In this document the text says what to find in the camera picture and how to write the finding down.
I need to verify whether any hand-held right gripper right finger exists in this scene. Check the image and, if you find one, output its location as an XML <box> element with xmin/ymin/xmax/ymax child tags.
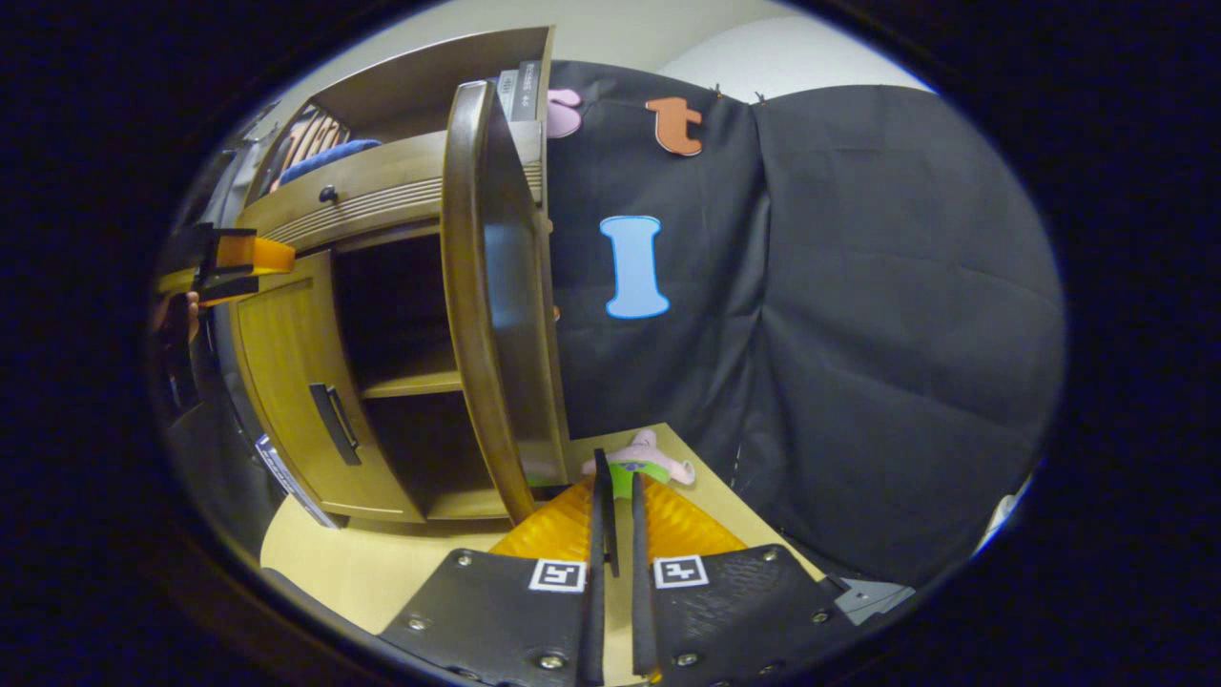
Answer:
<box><xmin>630</xmin><ymin>472</ymin><xmax>859</xmax><ymax>683</ymax></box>

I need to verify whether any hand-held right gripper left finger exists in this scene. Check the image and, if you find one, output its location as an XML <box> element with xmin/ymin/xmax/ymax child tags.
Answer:
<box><xmin>379</xmin><ymin>448</ymin><xmax>612</xmax><ymax>687</ymax></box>

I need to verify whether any wooden shoe cabinet door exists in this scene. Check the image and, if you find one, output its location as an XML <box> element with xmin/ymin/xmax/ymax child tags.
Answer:
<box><xmin>232</xmin><ymin>250</ymin><xmax>427</xmax><ymax>525</ymax></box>
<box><xmin>441</xmin><ymin>80</ymin><xmax>575</xmax><ymax>526</ymax></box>

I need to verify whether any wooden double-door shoe cabinet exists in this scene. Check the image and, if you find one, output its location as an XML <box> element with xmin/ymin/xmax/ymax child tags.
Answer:
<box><xmin>229</xmin><ymin>26</ymin><xmax>575</xmax><ymax>526</ymax></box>

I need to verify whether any wooden cabinet drawer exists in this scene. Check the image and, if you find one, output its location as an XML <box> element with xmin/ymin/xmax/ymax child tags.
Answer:
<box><xmin>237</xmin><ymin>122</ymin><xmax>545</xmax><ymax>251</ymax></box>

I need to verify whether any blue folded towel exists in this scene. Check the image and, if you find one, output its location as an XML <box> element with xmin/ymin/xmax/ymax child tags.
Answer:
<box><xmin>277</xmin><ymin>139</ymin><xmax>383</xmax><ymax>187</ymax></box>

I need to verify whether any pink and green plush toy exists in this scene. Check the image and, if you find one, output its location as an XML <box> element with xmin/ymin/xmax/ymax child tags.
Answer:
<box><xmin>582</xmin><ymin>429</ymin><xmax>695</xmax><ymax>499</ymax></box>

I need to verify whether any wooden inner shelf board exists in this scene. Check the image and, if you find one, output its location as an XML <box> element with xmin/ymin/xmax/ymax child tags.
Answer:
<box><xmin>361</xmin><ymin>367</ymin><xmax>464</xmax><ymax>399</ymax></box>

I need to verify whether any black backdrop cloth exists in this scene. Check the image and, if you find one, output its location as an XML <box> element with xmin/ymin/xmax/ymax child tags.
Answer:
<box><xmin>157</xmin><ymin>60</ymin><xmax>1067</xmax><ymax>588</ymax></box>

